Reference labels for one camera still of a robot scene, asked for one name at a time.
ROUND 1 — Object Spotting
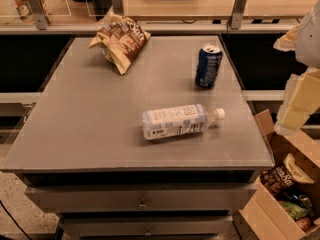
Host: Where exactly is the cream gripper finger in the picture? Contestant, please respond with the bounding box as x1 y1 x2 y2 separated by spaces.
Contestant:
273 26 299 52
274 67 320 136

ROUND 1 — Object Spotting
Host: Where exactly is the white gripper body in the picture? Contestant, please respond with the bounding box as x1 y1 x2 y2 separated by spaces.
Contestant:
295 0 320 68

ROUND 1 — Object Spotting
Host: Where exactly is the blue label plastic bottle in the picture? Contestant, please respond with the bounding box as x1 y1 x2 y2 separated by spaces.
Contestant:
142 104 225 140

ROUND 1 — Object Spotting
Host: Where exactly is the dark snack bag in box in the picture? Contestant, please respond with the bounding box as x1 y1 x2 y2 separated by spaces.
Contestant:
260 153 315 195

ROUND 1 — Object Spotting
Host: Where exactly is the green snack bag in box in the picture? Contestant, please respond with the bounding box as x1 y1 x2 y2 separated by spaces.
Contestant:
279 201 308 221

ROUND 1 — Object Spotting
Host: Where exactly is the brown chip bag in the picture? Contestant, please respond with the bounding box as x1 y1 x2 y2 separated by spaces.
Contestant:
89 13 151 75

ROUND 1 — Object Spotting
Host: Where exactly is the blue soda can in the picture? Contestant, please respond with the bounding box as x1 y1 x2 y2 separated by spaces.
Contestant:
195 44 223 89

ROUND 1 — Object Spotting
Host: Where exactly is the dark can in box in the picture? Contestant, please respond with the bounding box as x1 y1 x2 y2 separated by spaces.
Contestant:
298 195 313 210

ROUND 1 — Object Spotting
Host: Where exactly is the cardboard box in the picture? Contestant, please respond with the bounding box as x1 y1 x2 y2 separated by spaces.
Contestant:
239 110 320 240

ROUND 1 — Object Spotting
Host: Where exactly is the upper grey drawer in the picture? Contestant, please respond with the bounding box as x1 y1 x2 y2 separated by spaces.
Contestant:
25 184 256 214

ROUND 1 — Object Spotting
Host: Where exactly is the grey drawer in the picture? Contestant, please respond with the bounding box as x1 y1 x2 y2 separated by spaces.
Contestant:
25 184 256 214
59 216 233 237

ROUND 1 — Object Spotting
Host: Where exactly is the red can in box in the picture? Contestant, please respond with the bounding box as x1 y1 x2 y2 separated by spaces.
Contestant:
296 217 312 232

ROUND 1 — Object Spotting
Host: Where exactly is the lower grey drawer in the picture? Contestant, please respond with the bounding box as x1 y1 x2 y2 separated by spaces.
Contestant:
59 216 233 237

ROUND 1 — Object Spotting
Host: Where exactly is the right metal bracket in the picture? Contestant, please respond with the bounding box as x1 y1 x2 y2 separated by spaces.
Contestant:
228 0 247 29

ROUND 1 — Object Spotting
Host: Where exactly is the metal bracket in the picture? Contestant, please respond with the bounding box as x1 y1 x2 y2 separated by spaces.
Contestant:
27 0 50 30
109 0 125 16
228 0 247 29

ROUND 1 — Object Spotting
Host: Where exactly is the middle metal bracket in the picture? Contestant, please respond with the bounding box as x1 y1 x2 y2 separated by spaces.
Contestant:
109 0 125 16

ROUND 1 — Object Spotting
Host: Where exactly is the left metal bracket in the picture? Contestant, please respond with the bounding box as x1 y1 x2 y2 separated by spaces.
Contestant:
27 0 50 30

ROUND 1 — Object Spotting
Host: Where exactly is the black floor cable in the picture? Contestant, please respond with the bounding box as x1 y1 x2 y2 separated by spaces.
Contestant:
0 200 34 240

